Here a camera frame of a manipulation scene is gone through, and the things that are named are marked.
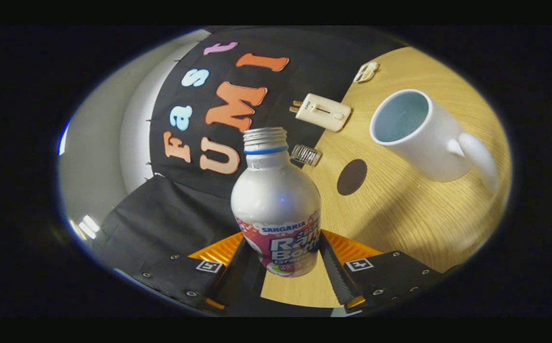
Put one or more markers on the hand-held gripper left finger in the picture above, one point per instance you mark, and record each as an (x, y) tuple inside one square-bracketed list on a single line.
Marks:
[(235, 281)]

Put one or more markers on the white toaster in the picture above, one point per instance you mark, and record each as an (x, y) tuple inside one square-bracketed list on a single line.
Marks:
[(326, 112)]

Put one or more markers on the dark round coaster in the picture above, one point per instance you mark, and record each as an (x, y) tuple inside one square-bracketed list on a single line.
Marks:
[(352, 177)]

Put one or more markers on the white divided dish with food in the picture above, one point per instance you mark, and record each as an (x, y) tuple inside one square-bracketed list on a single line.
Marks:
[(366, 71)]

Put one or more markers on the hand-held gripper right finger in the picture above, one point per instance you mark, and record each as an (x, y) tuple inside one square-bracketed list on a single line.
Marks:
[(338, 281)]

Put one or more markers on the black backdrop cloth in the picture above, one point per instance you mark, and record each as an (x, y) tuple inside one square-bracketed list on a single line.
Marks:
[(171, 214)]

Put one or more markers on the silver juice bottle pink label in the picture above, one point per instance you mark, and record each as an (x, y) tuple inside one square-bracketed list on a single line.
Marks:
[(276, 200)]

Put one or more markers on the wooden table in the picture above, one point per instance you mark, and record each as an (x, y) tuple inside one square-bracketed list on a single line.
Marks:
[(414, 219)]

